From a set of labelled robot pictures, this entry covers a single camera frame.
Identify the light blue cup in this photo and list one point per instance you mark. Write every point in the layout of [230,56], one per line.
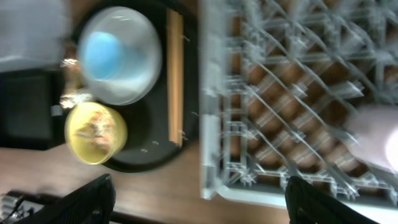
[101,55]

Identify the gold foil wrapper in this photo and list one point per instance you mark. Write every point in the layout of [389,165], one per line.
[71,68]

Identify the crumpled white tissue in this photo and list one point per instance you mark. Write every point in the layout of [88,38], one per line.
[70,100]

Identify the clear plastic bin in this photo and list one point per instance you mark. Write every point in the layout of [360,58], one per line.
[33,33]

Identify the round black tray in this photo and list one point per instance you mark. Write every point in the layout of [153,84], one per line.
[148,146]

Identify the grey round plate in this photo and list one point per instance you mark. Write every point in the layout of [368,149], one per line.
[142,60]

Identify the grey dishwasher rack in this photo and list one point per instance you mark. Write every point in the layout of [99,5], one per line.
[278,81]

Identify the pink plastic cup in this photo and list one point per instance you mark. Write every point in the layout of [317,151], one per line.
[374,128]

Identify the black rectangular tray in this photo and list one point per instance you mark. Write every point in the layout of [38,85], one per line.
[31,115]

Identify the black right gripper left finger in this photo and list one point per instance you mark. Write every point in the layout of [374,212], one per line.
[91,203]

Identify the yellow bowl with food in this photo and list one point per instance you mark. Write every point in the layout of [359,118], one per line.
[94,132]

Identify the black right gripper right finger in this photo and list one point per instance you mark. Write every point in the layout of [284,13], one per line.
[308,205]

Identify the wooden chopstick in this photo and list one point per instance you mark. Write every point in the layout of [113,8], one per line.
[175,76]

